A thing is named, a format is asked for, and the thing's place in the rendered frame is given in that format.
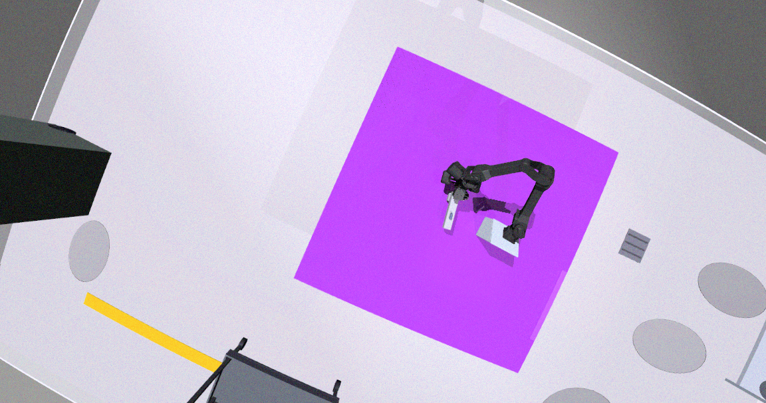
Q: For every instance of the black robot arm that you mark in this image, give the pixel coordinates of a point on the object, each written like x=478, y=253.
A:
x=482, y=172

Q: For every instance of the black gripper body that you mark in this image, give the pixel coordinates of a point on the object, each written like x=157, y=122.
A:
x=446, y=179

